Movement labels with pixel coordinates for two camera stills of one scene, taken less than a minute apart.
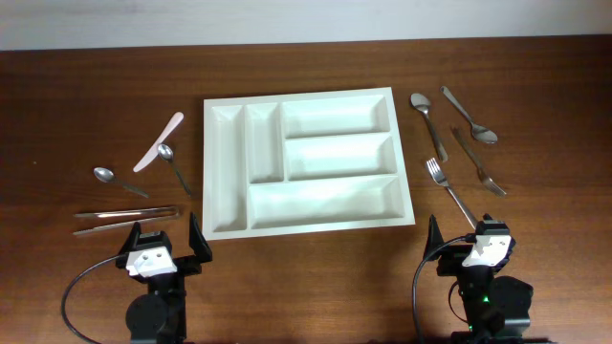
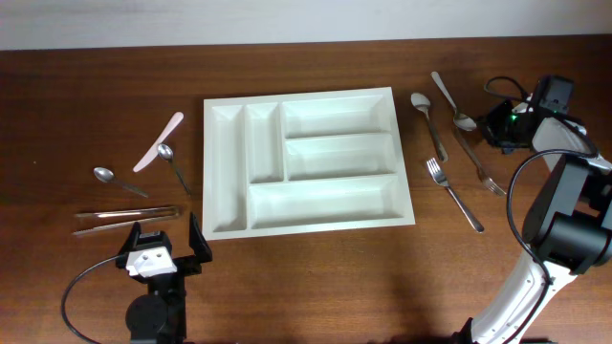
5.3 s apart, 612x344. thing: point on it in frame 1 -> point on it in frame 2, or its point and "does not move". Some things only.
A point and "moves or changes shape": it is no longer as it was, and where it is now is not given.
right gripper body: [454, 254] -> [500, 125]
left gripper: [191, 264] does not move
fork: [488, 182] does not move
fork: [437, 175] does not move
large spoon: [423, 102] does not move
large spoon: [478, 132] moves or changes shape
